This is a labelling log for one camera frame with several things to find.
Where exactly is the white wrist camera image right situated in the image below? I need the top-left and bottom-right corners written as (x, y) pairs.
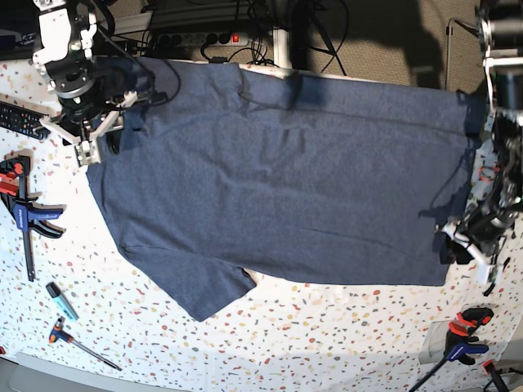
top-left (476, 263), bottom-right (504, 285)

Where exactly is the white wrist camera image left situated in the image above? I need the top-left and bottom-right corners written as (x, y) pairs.
top-left (74, 140), bottom-right (101, 167)

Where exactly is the orange handled T-wrench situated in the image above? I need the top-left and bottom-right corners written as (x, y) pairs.
top-left (48, 317), bottom-right (123, 372)

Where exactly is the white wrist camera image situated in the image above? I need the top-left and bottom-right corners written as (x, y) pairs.
top-left (476, 263), bottom-right (504, 285)
top-left (74, 140), bottom-right (101, 167)

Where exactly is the blue bar clamp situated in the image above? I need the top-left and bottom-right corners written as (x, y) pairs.
top-left (409, 307), bottom-right (494, 392)
top-left (1, 155), bottom-right (65, 282)

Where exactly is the white power strip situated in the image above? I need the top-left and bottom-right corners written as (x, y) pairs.
top-left (150, 32), bottom-right (249, 48)

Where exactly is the blue T-shirt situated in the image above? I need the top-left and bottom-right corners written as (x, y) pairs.
top-left (87, 59), bottom-right (485, 322)

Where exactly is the blue bar clamp left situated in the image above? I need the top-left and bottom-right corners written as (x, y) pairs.
top-left (1, 155), bottom-right (65, 282)

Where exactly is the blue bar clamp right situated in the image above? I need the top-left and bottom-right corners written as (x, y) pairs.
top-left (409, 307), bottom-right (494, 392)

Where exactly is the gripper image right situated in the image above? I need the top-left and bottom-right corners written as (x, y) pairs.
top-left (436, 203), bottom-right (517, 265)

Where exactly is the orange clamp bottom right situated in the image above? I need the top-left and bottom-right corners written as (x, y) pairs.
top-left (482, 360), bottom-right (509, 392)

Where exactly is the light blue highlighter pen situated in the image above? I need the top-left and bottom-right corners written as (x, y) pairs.
top-left (46, 282), bottom-right (79, 322)

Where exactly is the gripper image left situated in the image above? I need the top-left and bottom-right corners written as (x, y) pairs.
top-left (39, 77), bottom-right (168, 154)

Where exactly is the black TV remote control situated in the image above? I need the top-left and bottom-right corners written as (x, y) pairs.
top-left (0, 102), bottom-right (50, 140)

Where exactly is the clear plastic bag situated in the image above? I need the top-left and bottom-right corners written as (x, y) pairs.
top-left (418, 321), bottom-right (449, 365)

